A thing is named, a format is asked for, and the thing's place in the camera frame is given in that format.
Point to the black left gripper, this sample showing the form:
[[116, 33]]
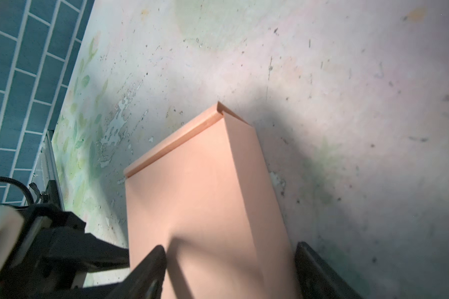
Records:
[[45, 261]]

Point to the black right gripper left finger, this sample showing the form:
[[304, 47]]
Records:
[[146, 279]]

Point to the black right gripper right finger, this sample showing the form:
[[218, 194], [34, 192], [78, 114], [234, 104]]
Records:
[[317, 279]]

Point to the pink cardboard box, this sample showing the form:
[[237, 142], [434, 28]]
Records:
[[205, 194]]

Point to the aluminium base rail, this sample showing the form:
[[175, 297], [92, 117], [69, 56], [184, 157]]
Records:
[[44, 183]]

